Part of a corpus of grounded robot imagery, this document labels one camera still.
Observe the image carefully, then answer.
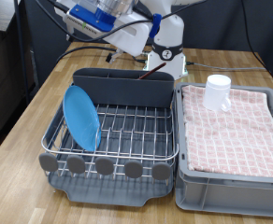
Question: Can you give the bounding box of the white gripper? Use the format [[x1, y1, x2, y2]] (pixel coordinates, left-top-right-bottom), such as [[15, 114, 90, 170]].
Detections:
[[103, 13, 154, 65]]

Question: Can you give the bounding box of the red-brown wooden spoon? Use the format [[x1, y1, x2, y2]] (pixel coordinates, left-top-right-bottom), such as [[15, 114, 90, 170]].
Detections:
[[137, 62, 167, 80]]

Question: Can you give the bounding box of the blue plate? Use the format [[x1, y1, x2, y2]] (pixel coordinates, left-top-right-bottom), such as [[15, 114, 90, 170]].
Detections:
[[62, 85, 102, 153]]

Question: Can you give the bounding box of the grey dish drying rack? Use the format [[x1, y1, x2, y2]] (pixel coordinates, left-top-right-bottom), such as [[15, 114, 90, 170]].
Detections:
[[42, 81, 177, 207]]

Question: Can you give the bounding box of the pink checked dish towel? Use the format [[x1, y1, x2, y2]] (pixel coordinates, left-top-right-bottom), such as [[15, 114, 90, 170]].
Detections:
[[180, 84, 273, 179]]

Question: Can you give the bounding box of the grey cutlery holder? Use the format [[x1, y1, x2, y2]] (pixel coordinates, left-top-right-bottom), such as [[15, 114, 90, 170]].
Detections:
[[72, 67, 176, 109]]

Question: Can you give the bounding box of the white mug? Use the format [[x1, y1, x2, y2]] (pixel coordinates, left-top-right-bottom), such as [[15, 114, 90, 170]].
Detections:
[[202, 74, 233, 113]]

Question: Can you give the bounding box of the brown cardboard box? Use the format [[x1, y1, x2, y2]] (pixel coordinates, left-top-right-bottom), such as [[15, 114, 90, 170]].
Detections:
[[0, 27, 37, 146]]

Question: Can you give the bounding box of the grey plastic crate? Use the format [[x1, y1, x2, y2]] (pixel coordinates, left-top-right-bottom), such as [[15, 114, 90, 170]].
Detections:
[[173, 81, 273, 218]]

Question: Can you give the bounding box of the thick black table cable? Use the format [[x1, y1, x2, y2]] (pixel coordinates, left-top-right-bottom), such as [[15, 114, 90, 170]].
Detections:
[[54, 45, 150, 64]]

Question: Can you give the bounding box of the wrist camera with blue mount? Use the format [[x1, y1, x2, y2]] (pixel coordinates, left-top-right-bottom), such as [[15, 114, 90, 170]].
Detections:
[[65, 3, 118, 35]]

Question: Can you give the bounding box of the black camera cable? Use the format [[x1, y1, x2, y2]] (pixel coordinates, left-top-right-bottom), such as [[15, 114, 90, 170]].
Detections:
[[33, 0, 208, 44]]

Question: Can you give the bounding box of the steel wire dish rack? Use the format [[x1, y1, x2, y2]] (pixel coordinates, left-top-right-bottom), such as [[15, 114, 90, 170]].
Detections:
[[37, 81, 180, 182]]

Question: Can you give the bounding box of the grey table cable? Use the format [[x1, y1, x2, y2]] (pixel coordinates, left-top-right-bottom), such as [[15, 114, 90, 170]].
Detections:
[[187, 61, 268, 73]]

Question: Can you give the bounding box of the thin black hanging cable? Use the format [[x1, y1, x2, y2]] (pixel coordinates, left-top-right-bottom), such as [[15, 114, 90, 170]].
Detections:
[[238, 0, 273, 76]]

